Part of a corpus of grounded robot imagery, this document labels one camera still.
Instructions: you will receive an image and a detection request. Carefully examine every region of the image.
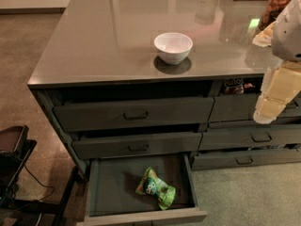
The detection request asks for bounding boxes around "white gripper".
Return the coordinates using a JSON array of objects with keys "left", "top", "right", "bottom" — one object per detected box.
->
[{"left": 253, "top": 60, "right": 301, "bottom": 124}]

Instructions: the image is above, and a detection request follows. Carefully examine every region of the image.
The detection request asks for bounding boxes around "green rice chip bag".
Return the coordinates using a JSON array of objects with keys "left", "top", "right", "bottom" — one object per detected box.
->
[{"left": 135, "top": 167, "right": 176, "bottom": 210}]

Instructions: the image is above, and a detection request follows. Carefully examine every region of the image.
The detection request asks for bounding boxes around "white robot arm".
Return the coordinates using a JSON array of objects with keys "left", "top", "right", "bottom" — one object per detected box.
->
[{"left": 253, "top": 0, "right": 301, "bottom": 124}]

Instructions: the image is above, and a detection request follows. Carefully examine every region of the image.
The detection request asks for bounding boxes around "middle right drawer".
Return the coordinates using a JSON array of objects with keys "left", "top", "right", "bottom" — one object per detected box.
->
[{"left": 199, "top": 124, "right": 301, "bottom": 151}]

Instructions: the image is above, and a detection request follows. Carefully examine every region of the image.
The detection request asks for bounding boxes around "top left drawer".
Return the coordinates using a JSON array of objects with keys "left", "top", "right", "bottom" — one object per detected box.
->
[{"left": 54, "top": 97, "right": 214, "bottom": 132}]

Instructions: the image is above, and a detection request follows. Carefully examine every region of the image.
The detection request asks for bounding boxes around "grey drawer cabinet island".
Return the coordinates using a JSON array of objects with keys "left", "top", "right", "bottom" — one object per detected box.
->
[{"left": 28, "top": 0, "right": 300, "bottom": 226}]

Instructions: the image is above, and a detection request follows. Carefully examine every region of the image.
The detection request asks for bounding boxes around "open bottom left drawer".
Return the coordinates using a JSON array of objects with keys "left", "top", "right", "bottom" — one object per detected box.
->
[{"left": 76, "top": 154, "right": 207, "bottom": 226}]

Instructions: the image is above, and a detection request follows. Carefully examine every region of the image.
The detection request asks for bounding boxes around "middle left drawer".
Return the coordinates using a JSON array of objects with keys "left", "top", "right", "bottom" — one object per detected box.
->
[{"left": 72, "top": 132, "right": 202, "bottom": 160}]

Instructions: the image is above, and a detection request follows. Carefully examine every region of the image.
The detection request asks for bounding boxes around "glass jar of snacks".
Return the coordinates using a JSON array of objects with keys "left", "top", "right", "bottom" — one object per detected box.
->
[{"left": 258, "top": 0, "right": 291, "bottom": 30}]

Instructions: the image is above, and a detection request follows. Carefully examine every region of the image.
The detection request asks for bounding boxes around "white ceramic bowl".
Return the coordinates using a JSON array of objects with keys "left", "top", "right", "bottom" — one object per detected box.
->
[{"left": 154, "top": 32, "right": 193, "bottom": 65}]

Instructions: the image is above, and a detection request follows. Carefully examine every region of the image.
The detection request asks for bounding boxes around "black cable on floor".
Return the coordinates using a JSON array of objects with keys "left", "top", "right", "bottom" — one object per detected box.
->
[{"left": 18, "top": 160, "right": 55, "bottom": 205}]

